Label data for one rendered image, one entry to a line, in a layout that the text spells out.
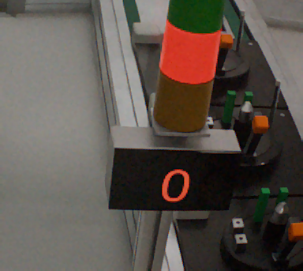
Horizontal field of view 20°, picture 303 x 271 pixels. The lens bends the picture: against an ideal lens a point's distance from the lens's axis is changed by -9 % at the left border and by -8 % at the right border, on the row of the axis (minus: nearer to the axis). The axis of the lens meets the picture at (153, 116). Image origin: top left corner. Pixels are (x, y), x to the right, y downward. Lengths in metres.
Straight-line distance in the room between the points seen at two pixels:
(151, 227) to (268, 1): 1.14
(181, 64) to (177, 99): 0.03
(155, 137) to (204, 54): 0.11
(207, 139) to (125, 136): 0.08
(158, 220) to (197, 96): 0.19
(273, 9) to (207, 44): 1.24
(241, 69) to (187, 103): 0.73
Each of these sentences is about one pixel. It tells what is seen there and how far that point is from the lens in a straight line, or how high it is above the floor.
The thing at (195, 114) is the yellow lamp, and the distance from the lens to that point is 0.84.
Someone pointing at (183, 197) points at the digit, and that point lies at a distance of 0.89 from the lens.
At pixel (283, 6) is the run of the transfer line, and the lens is 2.04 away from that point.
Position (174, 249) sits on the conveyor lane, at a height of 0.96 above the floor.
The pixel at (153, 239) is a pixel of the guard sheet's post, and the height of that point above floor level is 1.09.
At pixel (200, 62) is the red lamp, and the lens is 0.81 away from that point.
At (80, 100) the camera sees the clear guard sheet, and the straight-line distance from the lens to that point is 0.88.
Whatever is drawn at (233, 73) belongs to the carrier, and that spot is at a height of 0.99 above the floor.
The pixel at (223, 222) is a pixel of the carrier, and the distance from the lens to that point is 1.22.
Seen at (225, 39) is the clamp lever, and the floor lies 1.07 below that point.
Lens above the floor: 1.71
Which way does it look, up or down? 32 degrees down
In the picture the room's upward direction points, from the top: 8 degrees clockwise
